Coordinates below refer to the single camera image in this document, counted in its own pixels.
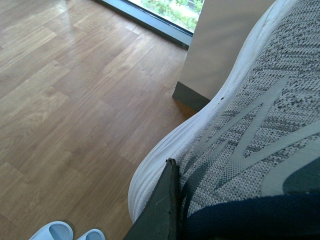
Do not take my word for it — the grey knit sneaker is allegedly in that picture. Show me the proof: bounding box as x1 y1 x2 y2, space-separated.
128 0 320 240

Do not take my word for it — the light blue slipper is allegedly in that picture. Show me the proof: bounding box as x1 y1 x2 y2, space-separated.
29 221 74 240
77 228 106 240

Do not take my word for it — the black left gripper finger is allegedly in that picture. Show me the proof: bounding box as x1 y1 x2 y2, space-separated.
124 158 179 240

